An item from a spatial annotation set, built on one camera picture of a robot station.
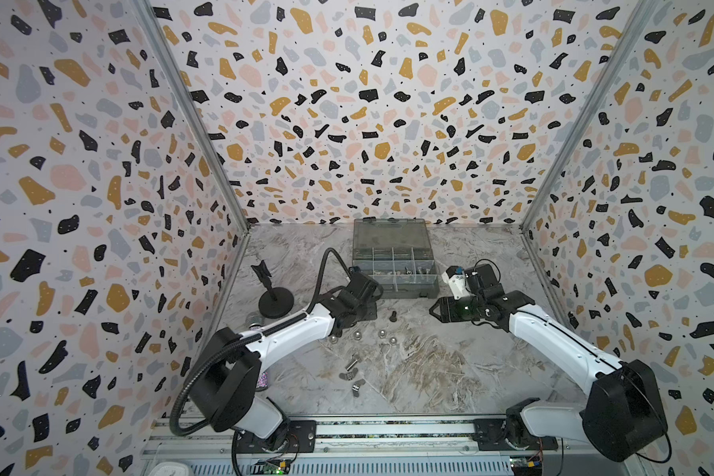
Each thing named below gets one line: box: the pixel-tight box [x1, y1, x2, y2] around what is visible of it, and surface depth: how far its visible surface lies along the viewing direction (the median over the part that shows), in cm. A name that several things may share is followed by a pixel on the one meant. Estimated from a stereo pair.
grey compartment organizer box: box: [352, 218, 440, 300], surface depth 115 cm
